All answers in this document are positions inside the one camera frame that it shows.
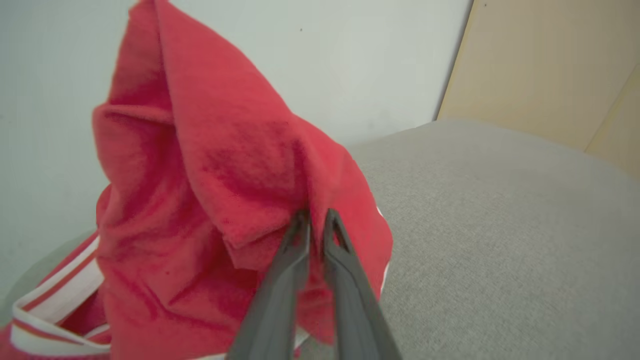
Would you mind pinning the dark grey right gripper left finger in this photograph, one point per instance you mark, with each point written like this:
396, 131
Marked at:
277, 305

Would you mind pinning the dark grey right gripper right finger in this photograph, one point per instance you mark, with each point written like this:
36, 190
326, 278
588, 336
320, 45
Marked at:
357, 310

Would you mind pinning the red jersey with striped trim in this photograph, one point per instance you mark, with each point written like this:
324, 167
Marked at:
200, 190

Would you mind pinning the beige wooden panel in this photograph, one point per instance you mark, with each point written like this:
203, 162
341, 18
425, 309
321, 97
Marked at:
540, 65

